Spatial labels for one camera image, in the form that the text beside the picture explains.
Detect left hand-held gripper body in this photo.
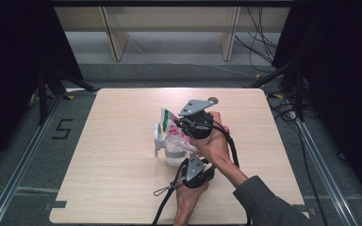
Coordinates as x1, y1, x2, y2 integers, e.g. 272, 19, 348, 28
181, 153, 217, 189

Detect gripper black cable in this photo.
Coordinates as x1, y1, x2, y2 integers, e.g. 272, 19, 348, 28
151, 157, 190, 226
188, 121, 253, 226

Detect black floor cable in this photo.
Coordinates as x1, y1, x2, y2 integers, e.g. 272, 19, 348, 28
269, 93, 329, 226

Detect red and white plastic bag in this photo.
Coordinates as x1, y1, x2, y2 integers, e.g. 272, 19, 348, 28
159, 107, 232, 154

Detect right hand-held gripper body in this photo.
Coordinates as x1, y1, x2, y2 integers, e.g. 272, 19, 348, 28
173, 97, 220, 140

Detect aluminium floor rail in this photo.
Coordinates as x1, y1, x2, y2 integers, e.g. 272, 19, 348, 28
0, 93, 64, 226
294, 118, 361, 226

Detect white lidded plastic container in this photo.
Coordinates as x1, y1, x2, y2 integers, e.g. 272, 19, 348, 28
153, 122, 192, 167

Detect black cable bundle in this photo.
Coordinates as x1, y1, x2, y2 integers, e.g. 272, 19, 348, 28
234, 6, 280, 73

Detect person's left hand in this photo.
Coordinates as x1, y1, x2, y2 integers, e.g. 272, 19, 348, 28
173, 180, 210, 220

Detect person's right hand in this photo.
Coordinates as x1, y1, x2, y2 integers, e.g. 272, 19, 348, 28
188, 111, 234, 167

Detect dark curtain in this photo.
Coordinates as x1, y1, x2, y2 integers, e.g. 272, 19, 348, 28
0, 0, 84, 177
271, 0, 362, 208

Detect black metal stand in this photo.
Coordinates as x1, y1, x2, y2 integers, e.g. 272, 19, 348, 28
37, 66, 99, 126
244, 53, 306, 121

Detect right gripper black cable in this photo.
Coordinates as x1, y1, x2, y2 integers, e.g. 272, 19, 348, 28
188, 121, 253, 226

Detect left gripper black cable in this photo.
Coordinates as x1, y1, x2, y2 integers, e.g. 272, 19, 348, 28
151, 157, 190, 226

